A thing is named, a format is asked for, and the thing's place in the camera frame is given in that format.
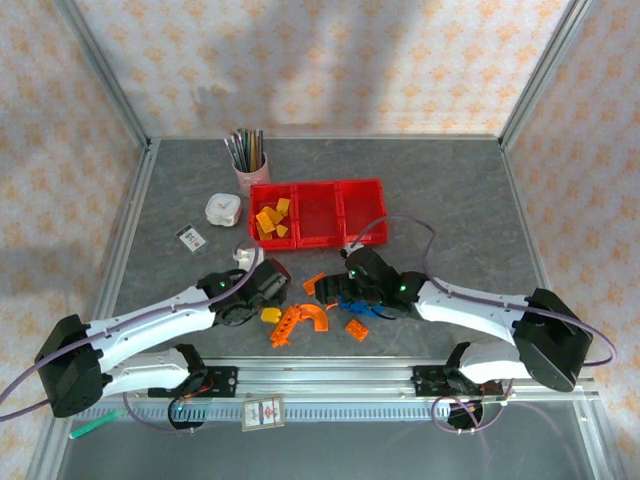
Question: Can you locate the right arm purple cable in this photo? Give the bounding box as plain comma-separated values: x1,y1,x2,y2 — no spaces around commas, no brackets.
344,215,617,434

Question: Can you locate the aluminium frame post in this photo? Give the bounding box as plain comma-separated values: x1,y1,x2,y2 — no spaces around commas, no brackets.
52,0,154,151
497,0,594,151

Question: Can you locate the pink pencil cup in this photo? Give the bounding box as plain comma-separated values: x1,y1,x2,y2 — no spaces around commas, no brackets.
232,152,272,189

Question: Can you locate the green marker pen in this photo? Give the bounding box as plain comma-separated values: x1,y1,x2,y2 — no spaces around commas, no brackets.
69,409,126,440

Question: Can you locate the small card in clear sleeve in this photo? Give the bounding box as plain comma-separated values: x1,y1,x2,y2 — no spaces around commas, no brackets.
174,224,207,252

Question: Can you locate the grey slotted cable duct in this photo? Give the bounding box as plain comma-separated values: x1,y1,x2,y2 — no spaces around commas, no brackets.
74,402,501,421

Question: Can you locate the red yellow wire bundle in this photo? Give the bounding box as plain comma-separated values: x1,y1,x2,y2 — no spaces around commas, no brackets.
469,377,506,401
179,382,216,401

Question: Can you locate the aluminium frame leg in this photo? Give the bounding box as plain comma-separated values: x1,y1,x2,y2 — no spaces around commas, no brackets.
572,394,621,480
24,414,76,480

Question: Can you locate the long orange lego beam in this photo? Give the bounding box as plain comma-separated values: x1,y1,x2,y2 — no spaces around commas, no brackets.
270,304,306,350

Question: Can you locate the thin aluminium rail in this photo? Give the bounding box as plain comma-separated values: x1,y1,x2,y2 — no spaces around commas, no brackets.
144,133,506,142

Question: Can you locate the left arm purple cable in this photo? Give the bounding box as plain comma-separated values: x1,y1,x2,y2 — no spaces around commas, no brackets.
0,244,261,436

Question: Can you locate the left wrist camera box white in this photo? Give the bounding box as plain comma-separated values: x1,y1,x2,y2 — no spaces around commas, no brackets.
231,242,265,270

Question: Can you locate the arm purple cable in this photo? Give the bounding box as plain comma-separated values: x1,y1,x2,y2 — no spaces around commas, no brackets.
344,215,617,434
0,244,261,436

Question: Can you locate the white alarm clock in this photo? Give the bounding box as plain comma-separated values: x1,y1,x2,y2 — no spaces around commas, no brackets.
204,192,245,229

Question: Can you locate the aluminium frame rail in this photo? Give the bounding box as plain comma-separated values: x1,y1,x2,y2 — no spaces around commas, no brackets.
52,355,601,404

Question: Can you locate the red printed label card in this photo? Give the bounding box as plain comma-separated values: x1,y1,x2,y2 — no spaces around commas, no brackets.
241,394,286,432

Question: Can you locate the large blue lego brick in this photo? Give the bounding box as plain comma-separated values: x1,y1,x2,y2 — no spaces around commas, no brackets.
352,299,384,319

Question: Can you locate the aluminium side rail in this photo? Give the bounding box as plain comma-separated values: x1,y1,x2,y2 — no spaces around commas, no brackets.
79,139,161,361
497,139,586,361

